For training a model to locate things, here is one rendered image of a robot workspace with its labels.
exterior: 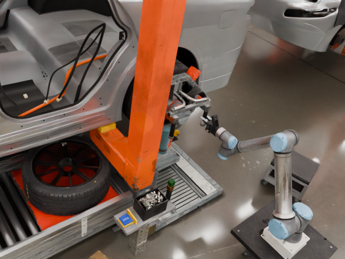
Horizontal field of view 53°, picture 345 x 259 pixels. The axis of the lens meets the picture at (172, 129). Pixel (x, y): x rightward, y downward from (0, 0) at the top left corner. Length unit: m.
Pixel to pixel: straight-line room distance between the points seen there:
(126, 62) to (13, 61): 1.02
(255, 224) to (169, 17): 1.78
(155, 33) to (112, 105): 0.96
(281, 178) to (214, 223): 0.97
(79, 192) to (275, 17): 3.41
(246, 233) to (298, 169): 0.97
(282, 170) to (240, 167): 1.39
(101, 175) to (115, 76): 0.75
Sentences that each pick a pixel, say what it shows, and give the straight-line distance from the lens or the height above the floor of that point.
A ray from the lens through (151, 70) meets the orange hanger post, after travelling 1.92.
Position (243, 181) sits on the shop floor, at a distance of 3.63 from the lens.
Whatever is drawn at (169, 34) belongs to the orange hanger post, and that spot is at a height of 1.72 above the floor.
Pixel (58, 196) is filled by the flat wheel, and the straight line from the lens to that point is 2.57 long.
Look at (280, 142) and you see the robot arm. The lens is 2.33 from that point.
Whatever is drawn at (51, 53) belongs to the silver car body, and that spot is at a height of 1.00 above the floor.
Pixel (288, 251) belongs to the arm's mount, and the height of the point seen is 0.39.
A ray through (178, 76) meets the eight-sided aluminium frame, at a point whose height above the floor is 1.11.
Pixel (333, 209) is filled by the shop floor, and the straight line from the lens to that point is 3.85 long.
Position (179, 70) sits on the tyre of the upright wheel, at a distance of 2.78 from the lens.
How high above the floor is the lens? 2.45
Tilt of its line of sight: 38 degrees down
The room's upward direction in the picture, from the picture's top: 12 degrees clockwise
